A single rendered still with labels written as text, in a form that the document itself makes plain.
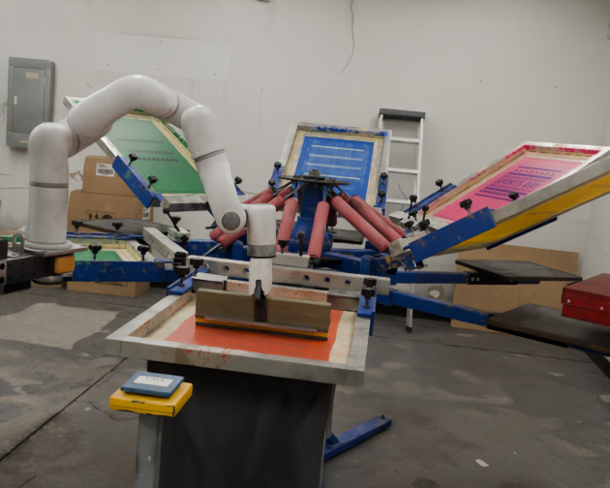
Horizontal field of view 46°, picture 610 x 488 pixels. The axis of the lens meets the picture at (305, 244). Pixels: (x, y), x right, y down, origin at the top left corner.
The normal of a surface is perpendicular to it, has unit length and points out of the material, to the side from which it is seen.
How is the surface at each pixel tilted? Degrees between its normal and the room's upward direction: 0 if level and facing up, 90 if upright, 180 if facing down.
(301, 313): 90
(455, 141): 90
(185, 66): 90
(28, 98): 90
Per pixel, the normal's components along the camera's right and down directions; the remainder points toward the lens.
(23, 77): -0.11, 0.14
